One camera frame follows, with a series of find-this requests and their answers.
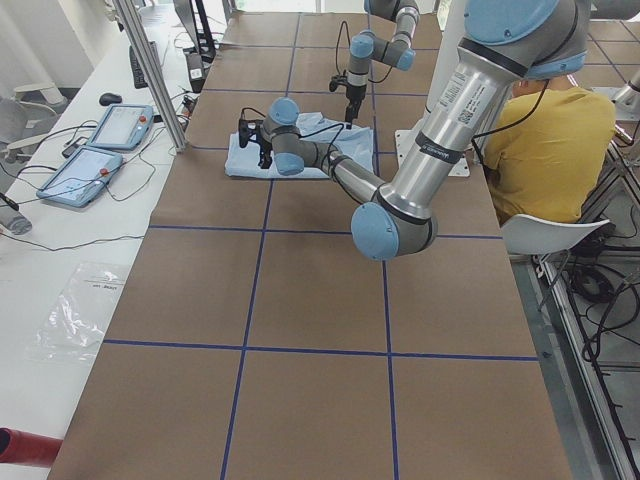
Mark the light blue button-up shirt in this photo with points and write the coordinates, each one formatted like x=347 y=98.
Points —
x=302 y=149

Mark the upper teach pendant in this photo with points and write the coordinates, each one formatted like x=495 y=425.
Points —
x=122 y=127

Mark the white chair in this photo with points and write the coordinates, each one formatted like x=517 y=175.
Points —
x=528 y=235

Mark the black computer mouse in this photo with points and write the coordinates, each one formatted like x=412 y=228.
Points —
x=108 y=99

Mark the teach pendant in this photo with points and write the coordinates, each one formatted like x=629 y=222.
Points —
x=122 y=127
x=82 y=177

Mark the aluminium frame post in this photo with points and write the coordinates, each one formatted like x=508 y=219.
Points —
x=130 y=19

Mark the clear plastic bag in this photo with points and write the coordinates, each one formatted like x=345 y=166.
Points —
x=77 y=323

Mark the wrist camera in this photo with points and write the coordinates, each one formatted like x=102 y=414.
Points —
x=249 y=131
x=336 y=81

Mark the person in yellow shirt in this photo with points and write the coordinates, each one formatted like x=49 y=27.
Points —
x=548 y=152

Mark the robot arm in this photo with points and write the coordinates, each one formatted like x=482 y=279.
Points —
x=502 y=42
x=366 y=47

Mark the red cylinder object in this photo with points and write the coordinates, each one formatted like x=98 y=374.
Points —
x=28 y=449

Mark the lower teach pendant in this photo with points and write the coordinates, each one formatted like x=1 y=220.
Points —
x=82 y=177

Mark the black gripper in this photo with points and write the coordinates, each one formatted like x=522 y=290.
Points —
x=264 y=148
x=353 y=94

